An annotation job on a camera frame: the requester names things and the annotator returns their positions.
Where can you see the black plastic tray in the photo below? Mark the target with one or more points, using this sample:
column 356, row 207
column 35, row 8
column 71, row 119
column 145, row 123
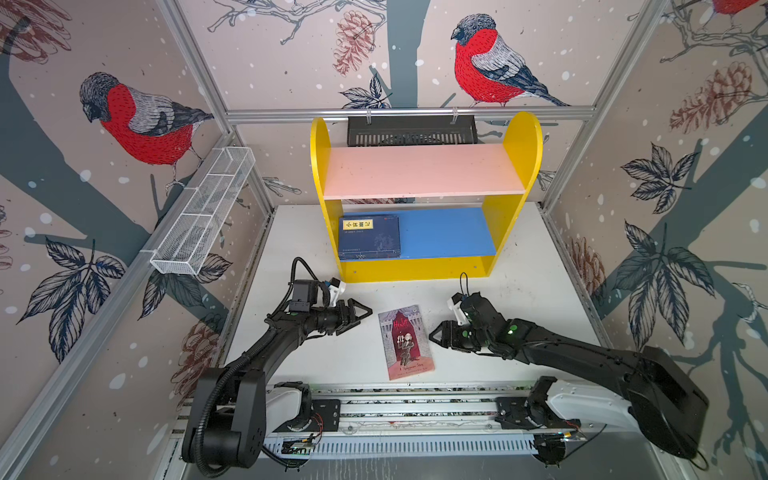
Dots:
column 411, row 131

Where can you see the blue book yellow label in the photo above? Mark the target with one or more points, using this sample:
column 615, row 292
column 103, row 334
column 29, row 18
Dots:
column 369, row 237

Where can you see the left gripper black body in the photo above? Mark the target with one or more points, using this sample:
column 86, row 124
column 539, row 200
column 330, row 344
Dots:
column 332, row 318

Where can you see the yellow pink blue bookshelf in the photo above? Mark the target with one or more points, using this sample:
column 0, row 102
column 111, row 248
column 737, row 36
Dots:
column 436, row 243

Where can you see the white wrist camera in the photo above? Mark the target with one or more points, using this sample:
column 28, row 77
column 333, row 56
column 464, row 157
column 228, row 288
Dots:
column 335, row 288
column 454, row 304

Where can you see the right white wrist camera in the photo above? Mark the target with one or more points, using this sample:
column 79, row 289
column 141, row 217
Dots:
column 454, row 304

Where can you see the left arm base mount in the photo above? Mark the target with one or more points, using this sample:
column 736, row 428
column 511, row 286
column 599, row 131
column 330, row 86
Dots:
column 291, row 407

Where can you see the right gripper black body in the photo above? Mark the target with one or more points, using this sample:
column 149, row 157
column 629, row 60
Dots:
column 465, row 336

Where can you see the white wire mesh basket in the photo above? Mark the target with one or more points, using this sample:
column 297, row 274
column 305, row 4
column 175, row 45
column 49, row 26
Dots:
column 186, row 246

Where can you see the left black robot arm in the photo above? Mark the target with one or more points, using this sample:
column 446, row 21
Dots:
column 227, row 424

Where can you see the red Hamlet book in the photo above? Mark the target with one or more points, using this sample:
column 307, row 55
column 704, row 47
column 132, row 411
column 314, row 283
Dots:
column 405, row 342

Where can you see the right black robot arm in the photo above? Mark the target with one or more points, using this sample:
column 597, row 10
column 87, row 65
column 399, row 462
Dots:
column 668, row 407

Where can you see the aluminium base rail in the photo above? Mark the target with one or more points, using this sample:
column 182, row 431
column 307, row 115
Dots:
column 434, row 408

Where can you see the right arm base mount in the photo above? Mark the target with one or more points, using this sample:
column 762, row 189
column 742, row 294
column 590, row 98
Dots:
column 532, row 411

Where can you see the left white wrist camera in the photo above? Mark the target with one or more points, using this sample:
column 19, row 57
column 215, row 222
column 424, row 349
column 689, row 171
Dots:
column 335, row 288

